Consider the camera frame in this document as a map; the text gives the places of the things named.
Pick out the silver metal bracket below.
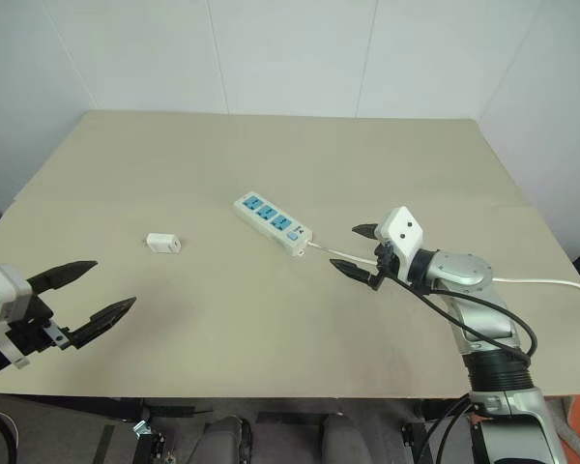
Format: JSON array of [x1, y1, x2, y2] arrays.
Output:
[[130, 419, 167, 464]]

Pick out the white power cord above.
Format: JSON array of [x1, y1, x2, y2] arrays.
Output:
[[307, 241, 580, 302]]

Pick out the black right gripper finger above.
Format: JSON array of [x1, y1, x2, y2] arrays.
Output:
[[351, 222, 382, 241], [329, 258, 371, 284]]

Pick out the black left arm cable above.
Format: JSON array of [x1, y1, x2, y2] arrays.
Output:
[[0, 409, 19, 464]]

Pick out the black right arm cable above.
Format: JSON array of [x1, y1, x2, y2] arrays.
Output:
[[389, 273, 543, 464]]

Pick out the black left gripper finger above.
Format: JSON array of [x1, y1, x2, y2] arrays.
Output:
[[67, 296, 138, 351], [26, 259, 100, 298]]

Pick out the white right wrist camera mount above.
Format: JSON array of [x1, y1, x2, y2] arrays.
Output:
[[375, 206, 425, 283]]

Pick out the black table frame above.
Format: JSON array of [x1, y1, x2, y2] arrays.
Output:
[[0, 392, 468, 422]]

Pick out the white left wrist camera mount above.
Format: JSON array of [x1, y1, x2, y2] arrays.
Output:
[[0, 261, 33, 371]]

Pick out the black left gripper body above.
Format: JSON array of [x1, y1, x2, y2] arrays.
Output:
[[0, 290, 74, 363]]

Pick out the dark grey rounded shape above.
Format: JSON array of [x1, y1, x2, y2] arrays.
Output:
[[318, 414, 374, 464], [187, 414, 253, 464]]

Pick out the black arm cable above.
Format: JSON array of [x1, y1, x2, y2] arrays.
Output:
[[389, 273, 543, 464], [0, 409, 19, 464]]

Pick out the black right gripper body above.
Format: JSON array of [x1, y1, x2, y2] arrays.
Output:
[[366, 241, 403, 292]]

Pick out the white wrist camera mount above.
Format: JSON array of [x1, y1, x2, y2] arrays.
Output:
[[375, 206, 425, 283], [0, 261, 33, 371]]

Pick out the white plug adapter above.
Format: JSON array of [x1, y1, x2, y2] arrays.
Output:
[[144, 232, 183, 255]]

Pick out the white power strip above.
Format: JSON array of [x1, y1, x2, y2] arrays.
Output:
[[233, 191, 314, 258]]

